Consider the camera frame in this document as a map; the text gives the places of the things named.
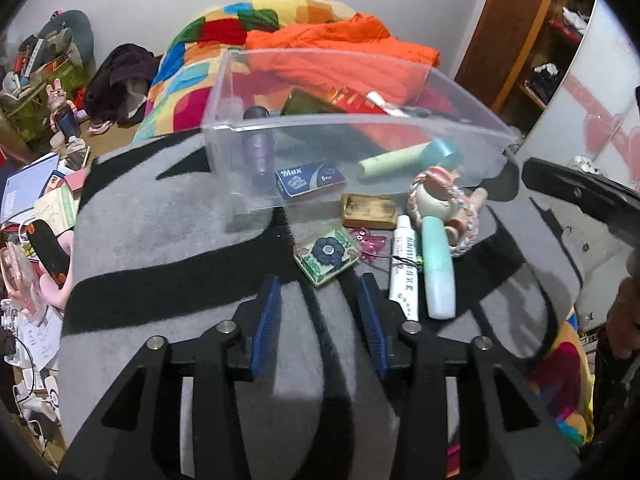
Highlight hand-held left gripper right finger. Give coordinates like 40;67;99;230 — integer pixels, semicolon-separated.
356;273;582;480

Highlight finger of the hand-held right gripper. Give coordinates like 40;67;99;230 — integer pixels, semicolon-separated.
521;156;640;249

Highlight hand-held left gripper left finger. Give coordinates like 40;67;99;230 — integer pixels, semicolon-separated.
59;274;283;480

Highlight green flower card case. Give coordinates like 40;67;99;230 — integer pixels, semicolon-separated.
293;227;362;287

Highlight teal tape roll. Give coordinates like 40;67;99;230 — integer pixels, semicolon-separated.
425;137;463;168

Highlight small blue cardboard box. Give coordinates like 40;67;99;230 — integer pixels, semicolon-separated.
275;161;348;201

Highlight light green tube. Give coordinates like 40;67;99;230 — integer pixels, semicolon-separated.
357;142;433;181

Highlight clear plastic storage box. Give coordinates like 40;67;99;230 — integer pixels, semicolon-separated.
201;49;518;216

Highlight purple spray bottle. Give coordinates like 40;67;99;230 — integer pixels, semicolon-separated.
242;106;276;188

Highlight red gold packet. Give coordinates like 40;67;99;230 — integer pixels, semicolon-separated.
330;87;401;146

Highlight green glass bottle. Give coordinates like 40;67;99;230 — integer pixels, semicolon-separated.
280;89;346;116

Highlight person's right hand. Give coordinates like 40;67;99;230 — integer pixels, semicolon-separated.
606;275;640;361

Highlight white tube green print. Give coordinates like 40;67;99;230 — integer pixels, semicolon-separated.
389;215;421;322

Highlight pink hair clips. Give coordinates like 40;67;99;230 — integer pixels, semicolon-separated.
350;227;388;261

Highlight mint plastic bottle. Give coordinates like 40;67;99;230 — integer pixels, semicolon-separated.
421;216;457;320

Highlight white door pink hearts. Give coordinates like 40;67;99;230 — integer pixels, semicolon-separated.
515;0;640;186

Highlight gold metal tin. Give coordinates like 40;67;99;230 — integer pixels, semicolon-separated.
340;193;398;231

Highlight black bag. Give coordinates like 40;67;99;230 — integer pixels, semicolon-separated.
530;62;561;96

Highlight grey black blanket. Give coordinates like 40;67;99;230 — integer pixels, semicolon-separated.
59;130;586;480

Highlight pink white round toy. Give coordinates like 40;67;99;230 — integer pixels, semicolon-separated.
416;169;457;218

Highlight white cloth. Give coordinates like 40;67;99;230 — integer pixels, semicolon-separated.
562;7;591;31

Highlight wooden wardrobe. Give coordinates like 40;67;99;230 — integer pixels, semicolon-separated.
452;0;601;113

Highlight multicoloured bed sheet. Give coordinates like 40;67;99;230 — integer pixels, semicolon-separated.
445;320;596;478

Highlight pink soft toy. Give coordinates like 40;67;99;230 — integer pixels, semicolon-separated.
0;242;68;321

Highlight white power adapter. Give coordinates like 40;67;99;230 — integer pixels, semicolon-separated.
45;375;63;411

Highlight white paper sheets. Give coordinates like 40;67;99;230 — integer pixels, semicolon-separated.
15;310;63;356

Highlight black orange handheld device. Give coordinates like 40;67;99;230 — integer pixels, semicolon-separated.
27;220;71;288

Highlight green white book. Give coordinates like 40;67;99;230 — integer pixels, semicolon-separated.
35;187;81;236

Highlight pink book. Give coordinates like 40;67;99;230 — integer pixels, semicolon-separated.
62;169;91;191

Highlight blue notebook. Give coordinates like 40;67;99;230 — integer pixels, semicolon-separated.
0;154;61;223

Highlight colourful patchwork quilt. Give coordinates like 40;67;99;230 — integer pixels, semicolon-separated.
132;0;361;143

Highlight orange duvet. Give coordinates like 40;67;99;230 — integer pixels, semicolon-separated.
245;12;441;111

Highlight dark clothes pile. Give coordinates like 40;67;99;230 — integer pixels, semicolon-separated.
82;44;161;128

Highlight pink rabbit figure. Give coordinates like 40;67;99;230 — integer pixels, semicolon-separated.
46;79;83;146

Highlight green storage box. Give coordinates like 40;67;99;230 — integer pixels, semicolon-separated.
0;60;83;136

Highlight grey neck pillow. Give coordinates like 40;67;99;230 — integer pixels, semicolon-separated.
37;10;96;68

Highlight pink white braided rope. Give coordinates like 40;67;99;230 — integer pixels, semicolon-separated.
407;166;488;258

